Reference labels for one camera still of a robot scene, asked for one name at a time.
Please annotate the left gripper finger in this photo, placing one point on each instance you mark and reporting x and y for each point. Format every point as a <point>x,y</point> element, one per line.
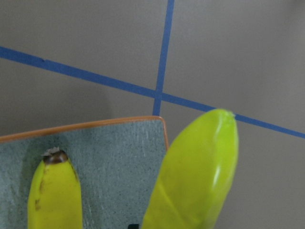
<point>133,226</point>

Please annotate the grey square plate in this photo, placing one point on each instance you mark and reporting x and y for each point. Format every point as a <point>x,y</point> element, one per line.
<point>117,161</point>

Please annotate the yellow banana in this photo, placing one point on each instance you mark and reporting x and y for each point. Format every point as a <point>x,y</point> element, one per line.
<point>196,174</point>
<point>54,200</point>

